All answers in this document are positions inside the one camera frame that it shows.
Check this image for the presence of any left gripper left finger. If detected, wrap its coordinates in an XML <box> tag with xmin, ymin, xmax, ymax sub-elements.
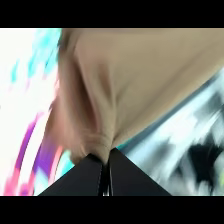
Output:
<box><xmin>38</xmin><ymin>153</ymin><xmax>103</xmax><ymax>197</ymax></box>

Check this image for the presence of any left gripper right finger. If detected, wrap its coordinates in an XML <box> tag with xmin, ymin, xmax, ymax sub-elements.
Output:
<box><xmin>108</xmin><ymin>147</ymin><xmax>172</xmax><ymax>197</ymax></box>

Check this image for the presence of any brown T-shirt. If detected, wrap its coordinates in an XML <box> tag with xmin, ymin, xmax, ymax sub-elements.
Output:
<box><xmin>43</xmin><ymin>27</ymin><xmax>224</xmax><ymax>166</ymax></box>

